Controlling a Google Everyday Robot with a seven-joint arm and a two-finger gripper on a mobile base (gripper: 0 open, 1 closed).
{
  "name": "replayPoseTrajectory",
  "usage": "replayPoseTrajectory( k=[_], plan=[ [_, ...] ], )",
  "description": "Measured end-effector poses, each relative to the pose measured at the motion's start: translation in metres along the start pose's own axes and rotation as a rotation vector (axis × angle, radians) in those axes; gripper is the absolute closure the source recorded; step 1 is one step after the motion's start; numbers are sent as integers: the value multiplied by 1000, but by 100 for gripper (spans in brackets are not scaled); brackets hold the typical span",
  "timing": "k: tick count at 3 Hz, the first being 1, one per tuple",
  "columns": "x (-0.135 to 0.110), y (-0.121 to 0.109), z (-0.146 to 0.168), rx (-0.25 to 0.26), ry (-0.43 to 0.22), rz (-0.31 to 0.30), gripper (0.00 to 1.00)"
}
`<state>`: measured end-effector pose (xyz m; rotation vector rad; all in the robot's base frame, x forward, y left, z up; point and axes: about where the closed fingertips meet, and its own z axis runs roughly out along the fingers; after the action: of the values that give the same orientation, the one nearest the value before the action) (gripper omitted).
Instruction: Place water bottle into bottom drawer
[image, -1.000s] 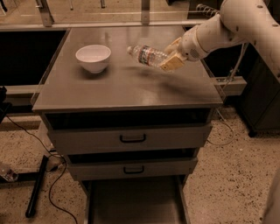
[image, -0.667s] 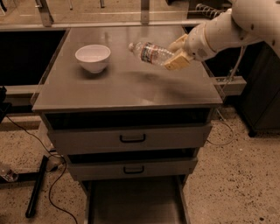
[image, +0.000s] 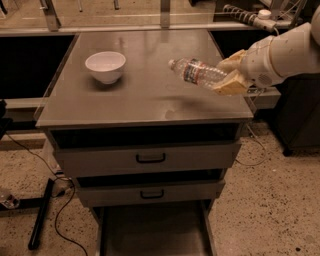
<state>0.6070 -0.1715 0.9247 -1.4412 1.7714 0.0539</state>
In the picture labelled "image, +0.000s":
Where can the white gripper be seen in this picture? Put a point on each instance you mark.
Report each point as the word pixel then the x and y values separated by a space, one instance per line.
pixel 258 65

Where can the grey bottom drawer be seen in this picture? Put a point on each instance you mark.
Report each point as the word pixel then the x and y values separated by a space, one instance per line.
pixel 165 229

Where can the white ceramic bowl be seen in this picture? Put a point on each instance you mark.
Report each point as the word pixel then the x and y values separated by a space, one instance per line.
pixel 106 67

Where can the black metal floor stand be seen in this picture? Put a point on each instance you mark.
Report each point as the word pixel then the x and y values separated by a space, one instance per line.
pixel 41 204

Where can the metal frame rail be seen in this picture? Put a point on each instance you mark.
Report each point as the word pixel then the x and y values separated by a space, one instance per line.
pixel 39 16

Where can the grey middle drawer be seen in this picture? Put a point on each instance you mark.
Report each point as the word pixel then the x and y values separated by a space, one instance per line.
pixel 150 193

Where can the white power strip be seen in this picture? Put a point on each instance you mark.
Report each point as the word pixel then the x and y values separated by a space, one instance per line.
pixel 261 19

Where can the clear plastic water bottle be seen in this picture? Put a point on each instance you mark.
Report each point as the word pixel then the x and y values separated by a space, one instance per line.
pixel 197 72

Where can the dark cabinet at right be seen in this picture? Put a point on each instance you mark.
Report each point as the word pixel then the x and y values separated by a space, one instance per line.
pixel 297 113

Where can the grey drawer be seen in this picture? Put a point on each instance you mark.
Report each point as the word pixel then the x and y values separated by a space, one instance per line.
pixel 104 162
pixel 165 229
pixel 150 193

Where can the clear bottle on floor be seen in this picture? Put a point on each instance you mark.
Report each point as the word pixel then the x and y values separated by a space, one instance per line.
pixel 8 200

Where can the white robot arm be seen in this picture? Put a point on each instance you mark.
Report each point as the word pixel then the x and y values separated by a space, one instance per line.
pixel 273 59

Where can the grey drawer cabinet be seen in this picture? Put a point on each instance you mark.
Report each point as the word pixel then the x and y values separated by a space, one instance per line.
pixel 147 107

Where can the grey top drawer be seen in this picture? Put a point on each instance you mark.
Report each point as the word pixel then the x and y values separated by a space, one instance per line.
pixel 104 162

